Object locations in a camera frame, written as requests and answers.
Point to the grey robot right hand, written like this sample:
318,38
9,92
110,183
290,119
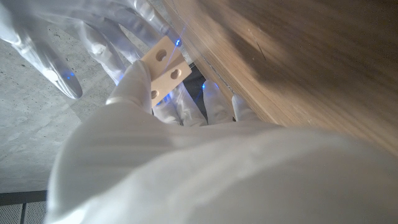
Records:
93,31

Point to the black backdrop curtain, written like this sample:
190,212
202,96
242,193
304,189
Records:
194,84

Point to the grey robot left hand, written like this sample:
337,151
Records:
202,174

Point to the wooden block with holes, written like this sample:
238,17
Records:
168,70

